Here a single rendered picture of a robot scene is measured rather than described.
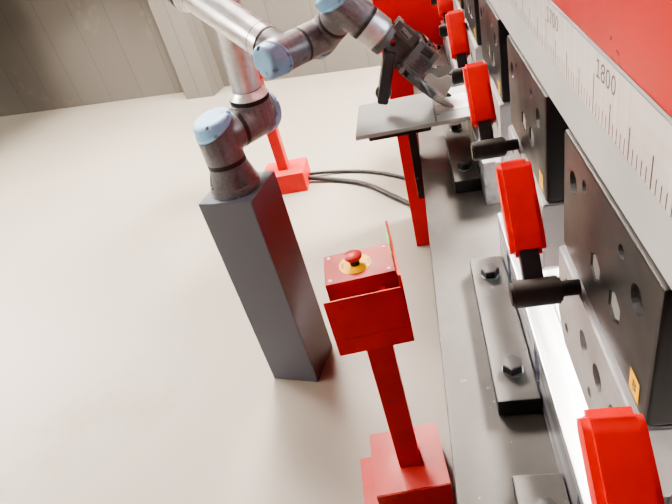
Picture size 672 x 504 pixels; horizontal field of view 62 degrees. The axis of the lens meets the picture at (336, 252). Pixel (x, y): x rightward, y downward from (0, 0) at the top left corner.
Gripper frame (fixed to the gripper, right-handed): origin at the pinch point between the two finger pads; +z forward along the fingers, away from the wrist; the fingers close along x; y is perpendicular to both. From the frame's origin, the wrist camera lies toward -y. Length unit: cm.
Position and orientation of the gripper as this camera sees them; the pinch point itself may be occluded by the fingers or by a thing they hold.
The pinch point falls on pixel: (445, 100)
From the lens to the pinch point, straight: 131.5
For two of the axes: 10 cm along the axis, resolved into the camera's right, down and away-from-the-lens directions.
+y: 5.9, -6.2, -5.1
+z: 8.0, 5.1, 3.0
